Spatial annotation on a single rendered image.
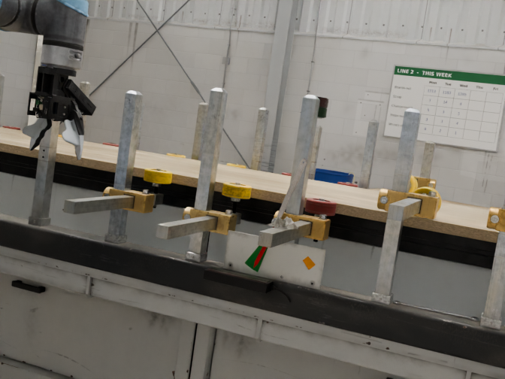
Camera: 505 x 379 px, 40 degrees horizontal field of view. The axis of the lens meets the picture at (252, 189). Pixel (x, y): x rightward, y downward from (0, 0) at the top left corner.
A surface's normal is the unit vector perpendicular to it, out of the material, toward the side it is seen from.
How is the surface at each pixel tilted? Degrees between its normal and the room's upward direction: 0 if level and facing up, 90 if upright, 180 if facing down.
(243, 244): 90
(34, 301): 90
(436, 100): 90
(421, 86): 90
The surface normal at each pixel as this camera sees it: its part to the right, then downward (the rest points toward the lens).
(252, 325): -0.36, 0.04
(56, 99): 0.88, 0.17
